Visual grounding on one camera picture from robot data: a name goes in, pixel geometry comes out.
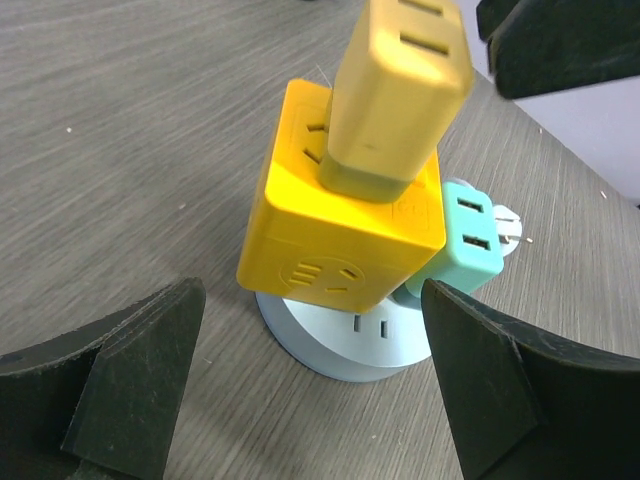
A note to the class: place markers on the yellow cube socket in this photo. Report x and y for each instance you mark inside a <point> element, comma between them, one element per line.
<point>308,244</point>

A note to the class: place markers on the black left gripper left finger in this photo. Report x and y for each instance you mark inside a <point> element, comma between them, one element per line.
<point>102,401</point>

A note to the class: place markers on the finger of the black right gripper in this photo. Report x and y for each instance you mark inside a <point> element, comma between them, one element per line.
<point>561,45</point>
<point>496,17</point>

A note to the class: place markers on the teal USB charger plug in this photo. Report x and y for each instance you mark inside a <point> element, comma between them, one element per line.
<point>466,275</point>

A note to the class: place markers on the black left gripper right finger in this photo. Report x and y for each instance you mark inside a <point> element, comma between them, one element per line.
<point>524,403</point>

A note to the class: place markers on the light blue round socket base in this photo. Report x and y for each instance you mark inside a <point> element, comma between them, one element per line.
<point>344,346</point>

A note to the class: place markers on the pale yellow USB charger plug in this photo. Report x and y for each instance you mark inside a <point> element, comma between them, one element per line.
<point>404,76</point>

